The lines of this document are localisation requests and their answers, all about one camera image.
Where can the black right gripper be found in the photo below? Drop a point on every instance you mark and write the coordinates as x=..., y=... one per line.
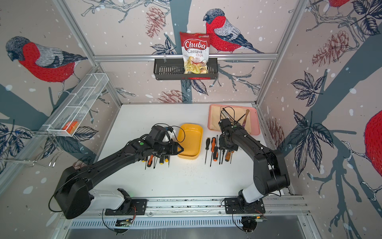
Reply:
x=221, y=144

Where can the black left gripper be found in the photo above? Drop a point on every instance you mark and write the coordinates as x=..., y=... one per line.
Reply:
x=174, y=149

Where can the green black screwdriver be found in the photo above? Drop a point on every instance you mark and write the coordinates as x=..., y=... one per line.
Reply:
x=220, y=154

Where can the orange black large screwdriver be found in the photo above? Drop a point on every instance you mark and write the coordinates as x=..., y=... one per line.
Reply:
x=213, y=144

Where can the wooden handle black screwdriver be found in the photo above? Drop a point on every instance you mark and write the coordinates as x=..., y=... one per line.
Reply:
x=228, y=156

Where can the small orange black screwdriver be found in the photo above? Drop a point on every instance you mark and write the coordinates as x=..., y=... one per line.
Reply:
x=215, y=153

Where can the yellow storage box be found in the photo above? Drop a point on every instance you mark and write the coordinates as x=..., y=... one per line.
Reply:
x=190, y=137

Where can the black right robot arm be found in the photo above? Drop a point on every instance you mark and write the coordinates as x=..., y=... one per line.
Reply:
x=269, y=167

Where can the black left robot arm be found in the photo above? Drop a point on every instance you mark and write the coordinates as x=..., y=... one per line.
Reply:
x=73, y=189

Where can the orange box in shelf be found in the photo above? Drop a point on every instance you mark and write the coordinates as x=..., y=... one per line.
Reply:
x=71, y=126

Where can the beige tray liner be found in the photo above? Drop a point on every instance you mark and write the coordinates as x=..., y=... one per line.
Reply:
x=235, y=114

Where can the pink tray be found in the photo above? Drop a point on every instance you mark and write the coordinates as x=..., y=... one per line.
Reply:
x=254, y=120

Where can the Chuba cassava chips bag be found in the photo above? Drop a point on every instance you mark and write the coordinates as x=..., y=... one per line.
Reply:
x=195, y=51

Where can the wooden handled knife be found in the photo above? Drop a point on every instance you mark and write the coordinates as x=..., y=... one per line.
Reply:
x=245, y=117

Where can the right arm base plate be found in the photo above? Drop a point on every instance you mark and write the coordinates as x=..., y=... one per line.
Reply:
x=232, y=206

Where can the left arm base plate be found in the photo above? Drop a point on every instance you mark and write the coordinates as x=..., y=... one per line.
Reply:
x=130, y=207

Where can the white wire wall shelf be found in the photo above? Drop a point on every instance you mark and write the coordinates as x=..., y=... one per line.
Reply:
x=79, y=104

